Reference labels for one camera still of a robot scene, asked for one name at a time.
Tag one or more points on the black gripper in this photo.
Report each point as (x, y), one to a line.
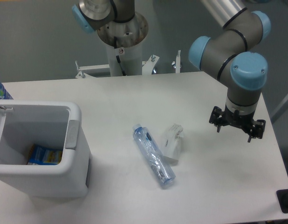
(255, 128)

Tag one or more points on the clear crushed plastic bottle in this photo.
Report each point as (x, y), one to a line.
(154, 157)

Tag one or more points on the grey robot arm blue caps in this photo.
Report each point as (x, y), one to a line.
(227, 58)

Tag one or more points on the white plastic trash can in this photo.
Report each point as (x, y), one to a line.
(55, 125)

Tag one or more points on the black device at table corner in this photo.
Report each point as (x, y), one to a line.
(282, 196)

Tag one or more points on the blue yellow snack wrapper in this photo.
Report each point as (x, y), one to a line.
(40, 155)

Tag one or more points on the blue labelled bottle at edge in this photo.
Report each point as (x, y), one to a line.
(4, 94)

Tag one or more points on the white frame at right edge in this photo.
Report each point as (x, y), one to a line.
(279, 110)

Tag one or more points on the white metal base frame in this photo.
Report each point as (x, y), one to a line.
(119, 68)

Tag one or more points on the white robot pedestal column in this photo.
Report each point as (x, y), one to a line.
(124, 40)

